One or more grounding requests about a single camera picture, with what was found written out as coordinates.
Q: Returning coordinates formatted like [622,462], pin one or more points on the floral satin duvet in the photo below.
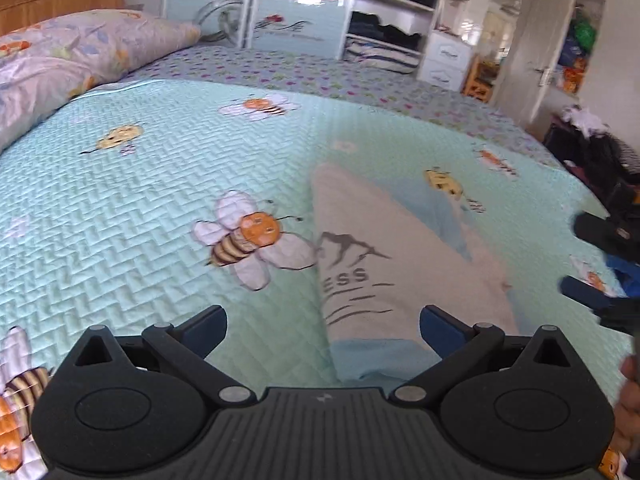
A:
[75,55]

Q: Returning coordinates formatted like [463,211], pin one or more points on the person's right hand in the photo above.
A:
[631,410]

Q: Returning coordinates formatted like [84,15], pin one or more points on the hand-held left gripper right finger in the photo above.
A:
[440,330]

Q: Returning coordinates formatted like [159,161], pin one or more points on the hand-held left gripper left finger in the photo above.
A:
[207,327]

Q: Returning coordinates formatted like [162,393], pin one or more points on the white crumpled cloth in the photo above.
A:
[585,120]

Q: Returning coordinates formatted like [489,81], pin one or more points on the light blue and white jacket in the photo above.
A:
[400,240]

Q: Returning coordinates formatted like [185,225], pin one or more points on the white wardrobe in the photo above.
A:
[452,55]

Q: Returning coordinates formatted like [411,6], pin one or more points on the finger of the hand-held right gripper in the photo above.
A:
[610,235]
[600,305]

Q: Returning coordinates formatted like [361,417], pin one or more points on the green bee-print quilted bedspread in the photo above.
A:
[150,185]

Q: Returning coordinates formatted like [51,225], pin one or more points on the wooden chair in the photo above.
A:
[480,85]

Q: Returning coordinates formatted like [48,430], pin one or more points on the dark clothes in wardrobe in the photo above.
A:
[390,30]

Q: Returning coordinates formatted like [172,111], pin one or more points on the electric fan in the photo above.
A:
[222,17]

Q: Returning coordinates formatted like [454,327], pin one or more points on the striped folded bedding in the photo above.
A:
[385,57]

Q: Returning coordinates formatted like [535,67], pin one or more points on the pile of dark clothes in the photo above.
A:
[600,160]

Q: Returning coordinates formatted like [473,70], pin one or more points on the white door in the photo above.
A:
[540,50]

